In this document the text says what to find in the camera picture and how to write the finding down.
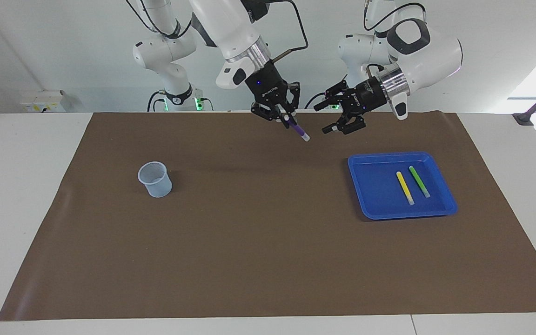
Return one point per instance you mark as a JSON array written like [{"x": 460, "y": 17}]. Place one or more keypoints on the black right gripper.
[{"x": 265, "y": 83}]

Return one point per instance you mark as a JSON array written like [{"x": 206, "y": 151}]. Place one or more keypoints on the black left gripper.
[{"x": 370, "y": 93}]

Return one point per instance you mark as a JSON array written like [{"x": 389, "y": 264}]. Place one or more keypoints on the purple pen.
[{"x": 299, "y": 131}]

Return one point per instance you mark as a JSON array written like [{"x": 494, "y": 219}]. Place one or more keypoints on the yellow pen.
[{"x": 405, "y": 187}]

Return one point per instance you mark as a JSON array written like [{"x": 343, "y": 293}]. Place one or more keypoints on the green pen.
[{"x": 419, "y": 181}]

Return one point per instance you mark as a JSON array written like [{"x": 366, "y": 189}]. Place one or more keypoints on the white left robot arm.
[{"x": 431, "y": 56}]

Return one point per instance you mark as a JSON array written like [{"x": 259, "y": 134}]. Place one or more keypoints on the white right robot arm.
[{"x": 231, "y": 28}]

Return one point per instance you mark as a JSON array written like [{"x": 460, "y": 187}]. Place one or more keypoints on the blue plastic tray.
[{"x": 379, "y": 190}]

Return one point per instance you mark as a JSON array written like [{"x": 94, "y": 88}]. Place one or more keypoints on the brown table mat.
[{"x": 268, "y": 232}]

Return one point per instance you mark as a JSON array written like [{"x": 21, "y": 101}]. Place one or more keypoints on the translucent plastic pen cup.
[{"x": 156, "y": 186}]

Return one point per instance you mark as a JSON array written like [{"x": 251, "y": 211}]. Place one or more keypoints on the white wall socket box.
[{"x": 42, "y": 100}]

